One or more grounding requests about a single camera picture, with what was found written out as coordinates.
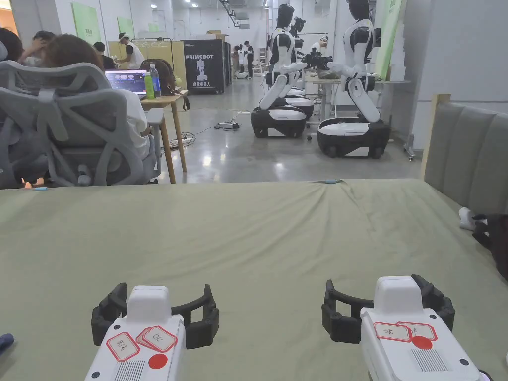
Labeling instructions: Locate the dark garment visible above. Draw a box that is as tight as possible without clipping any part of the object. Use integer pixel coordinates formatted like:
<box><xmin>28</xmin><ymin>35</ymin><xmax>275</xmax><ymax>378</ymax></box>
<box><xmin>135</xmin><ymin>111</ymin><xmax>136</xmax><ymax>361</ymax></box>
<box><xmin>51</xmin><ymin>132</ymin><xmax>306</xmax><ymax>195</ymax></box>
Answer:
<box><xmin>472</xmin><ymin>214</ymin><xmax>508</xmax><ymax>282</ymax></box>

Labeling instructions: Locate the grey mesh office chair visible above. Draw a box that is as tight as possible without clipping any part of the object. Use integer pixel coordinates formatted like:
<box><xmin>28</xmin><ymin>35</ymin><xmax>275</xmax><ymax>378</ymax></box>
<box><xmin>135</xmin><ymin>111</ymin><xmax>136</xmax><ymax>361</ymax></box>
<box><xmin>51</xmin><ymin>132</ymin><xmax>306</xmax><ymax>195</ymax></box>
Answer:
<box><xmin>0</xmin><ymin>60</ymin><xmax>164</xmax><ymax>188</ymax></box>

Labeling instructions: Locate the grey padded headboard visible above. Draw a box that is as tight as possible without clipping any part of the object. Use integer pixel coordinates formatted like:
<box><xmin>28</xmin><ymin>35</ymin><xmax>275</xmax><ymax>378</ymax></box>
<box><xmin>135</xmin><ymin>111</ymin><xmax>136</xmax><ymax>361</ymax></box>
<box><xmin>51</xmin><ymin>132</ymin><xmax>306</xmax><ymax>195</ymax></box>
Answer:
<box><xmin>420</xmin><ymin>94</ymin><xmax>508</xmax><ymax>217</ymax></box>

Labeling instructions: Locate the black tall cabinet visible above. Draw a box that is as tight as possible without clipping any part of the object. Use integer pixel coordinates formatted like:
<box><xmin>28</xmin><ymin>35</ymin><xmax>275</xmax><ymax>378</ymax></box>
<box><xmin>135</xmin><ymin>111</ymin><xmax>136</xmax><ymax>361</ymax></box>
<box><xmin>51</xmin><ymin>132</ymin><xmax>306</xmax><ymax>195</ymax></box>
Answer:
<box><xmin>183</xmin><ymin>39</ymin><xmax>232</xmax><ymax>96</ymax></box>

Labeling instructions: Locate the white and black humanoid robot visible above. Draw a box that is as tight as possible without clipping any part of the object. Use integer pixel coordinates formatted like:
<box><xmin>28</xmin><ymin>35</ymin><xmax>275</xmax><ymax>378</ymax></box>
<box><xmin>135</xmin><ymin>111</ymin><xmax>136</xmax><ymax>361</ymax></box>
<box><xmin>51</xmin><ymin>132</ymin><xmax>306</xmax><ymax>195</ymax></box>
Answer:
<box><xmin>317</xmin><ymin>0</ymin><xmax>392</xmax><ymax>159</ymax></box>
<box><xmin>250</xmin><ymin>3</ymin><xmax>309</xmax><ymax>139</ymax></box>
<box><xmin>285</xmin><ymin>15</ymin><xmax>315</xmax><ymax>121</ymax></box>

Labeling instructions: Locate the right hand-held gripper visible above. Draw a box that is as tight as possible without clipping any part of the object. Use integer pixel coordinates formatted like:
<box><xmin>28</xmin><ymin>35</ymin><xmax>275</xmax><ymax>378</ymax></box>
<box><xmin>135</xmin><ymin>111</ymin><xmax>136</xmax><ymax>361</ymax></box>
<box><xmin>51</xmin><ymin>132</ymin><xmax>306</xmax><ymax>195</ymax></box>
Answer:
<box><xmin>321</xmin><ymin>274</ymin><xmax>483</xmax><ymax>381</ymax></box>

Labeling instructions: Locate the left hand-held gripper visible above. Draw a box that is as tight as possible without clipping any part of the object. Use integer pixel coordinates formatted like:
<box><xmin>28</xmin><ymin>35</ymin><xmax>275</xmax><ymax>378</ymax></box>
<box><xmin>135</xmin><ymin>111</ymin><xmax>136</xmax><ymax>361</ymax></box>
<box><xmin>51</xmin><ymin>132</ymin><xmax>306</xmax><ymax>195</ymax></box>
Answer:
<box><xmin>84</xmin><ymin>282</ymin><xmax>220</xmax><ymax>381</ymax></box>

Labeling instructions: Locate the bed with pale green sheet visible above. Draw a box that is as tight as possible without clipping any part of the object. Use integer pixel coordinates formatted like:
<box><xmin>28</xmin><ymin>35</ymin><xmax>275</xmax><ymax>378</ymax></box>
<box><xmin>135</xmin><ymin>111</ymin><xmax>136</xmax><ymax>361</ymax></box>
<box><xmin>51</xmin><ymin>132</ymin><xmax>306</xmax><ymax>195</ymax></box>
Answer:
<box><xmin>0</xmin><ymin>178</ymin><xmax>508</xmax><ymax>381</ymax></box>

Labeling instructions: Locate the small white object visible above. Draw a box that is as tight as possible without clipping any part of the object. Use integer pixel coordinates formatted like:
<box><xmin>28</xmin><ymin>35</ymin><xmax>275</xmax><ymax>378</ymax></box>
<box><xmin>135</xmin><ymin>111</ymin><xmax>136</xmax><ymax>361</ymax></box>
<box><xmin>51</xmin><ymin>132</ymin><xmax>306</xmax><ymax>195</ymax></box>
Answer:
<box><xmin>459</xmin><ymin>207</ymin><xmax>476</xmax><ymax>230</ymax></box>

